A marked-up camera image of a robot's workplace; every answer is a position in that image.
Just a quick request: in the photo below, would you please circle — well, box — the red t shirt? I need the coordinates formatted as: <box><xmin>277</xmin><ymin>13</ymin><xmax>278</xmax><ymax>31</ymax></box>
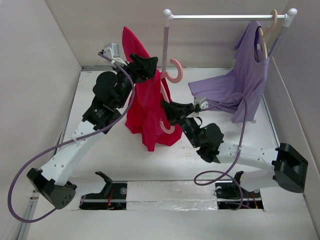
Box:
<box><xmin>121</xmin><ymin>25</ymin><xmax>184</xmax><ymax>152</ymax></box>

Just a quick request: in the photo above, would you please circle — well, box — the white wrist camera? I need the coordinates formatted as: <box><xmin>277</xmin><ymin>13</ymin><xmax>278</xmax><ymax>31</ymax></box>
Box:
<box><xmin>98</xmin><ymin>42</ymin><xmax>128</xmax><ymax>67</ymax></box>
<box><xmin>194</xmin><ymin>97</ymin><xmax>209</xmax><ymax>113</ymax></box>

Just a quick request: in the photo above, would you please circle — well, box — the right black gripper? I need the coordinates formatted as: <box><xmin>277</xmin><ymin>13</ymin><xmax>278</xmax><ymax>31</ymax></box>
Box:
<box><xmin>160</xmin><ymin>98</ymin><xmax>202</xmax><ymax>148</ymax></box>

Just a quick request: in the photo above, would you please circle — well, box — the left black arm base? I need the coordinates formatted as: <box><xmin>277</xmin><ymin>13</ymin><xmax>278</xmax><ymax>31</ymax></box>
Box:
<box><xmin>79</xmin><ymin>171</ymin><xmax>128</xmax><ymax>211</ymax></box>

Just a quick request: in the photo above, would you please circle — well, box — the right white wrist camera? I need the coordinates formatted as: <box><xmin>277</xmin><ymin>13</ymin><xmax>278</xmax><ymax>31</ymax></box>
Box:
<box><xmin>194</xmin><ymin>97</ymin><xmax>209</xmax><ymax>113</ymax></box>

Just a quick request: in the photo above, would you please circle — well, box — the purple t shirt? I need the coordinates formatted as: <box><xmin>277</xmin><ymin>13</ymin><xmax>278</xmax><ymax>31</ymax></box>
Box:
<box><xmin>189</xmin><ymin>20</ymin><xmax>270</xmax><ymax>123</ymax></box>

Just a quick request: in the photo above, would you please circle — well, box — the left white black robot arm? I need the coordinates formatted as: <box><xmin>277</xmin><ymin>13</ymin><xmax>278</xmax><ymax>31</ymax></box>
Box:
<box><xmin>26</xmin><ymin>53</ymin><xmax>158</xmax><ymax>210</ymax></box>

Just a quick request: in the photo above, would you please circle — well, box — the pink plastic hanger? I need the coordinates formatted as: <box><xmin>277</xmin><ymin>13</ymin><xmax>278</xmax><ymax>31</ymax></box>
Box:
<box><xmin>158</xmin><ymin>58</ymin><xmax>183</xmax><ymax>135</ymax></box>

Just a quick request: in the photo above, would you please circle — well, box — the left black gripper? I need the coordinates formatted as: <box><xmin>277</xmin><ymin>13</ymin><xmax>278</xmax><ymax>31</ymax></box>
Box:
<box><xmin>112</xmin><ymin>54</ymin><xmax>157</xmax><ymax>110</ymax></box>

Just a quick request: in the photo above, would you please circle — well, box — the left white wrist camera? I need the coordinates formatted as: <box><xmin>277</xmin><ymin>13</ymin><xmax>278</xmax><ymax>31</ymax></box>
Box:
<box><xmin>98</xmin><ymin>42</ymin><xmax>128</xmax><ymax>67</ymax></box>

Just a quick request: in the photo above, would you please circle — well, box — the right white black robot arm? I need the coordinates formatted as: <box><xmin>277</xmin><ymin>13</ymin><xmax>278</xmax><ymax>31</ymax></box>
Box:
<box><xmin>161</xmin><ymin>98</ymin><xmax>308</xmax><ymax>197</ymax></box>

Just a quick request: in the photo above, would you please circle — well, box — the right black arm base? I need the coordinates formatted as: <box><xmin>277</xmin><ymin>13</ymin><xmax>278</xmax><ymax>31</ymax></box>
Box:
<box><xmin>214</xmin><ymin>180</ymin><xmax>264</xmax><ymax>210</ymax></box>

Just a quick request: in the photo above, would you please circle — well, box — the beige wooden hanger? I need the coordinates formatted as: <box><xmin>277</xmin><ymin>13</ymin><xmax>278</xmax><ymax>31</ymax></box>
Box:
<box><xmin>258</xmin><ymin>9</ymin><xmax>278</xmax><ymax>60</ymax></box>

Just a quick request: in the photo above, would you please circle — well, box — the white metal clothes rack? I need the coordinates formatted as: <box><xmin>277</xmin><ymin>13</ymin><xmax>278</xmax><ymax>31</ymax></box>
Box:
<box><xmin>161</xmin><ymin>8</ymin><xmax>298</xmax><ymax>72</ymax></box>

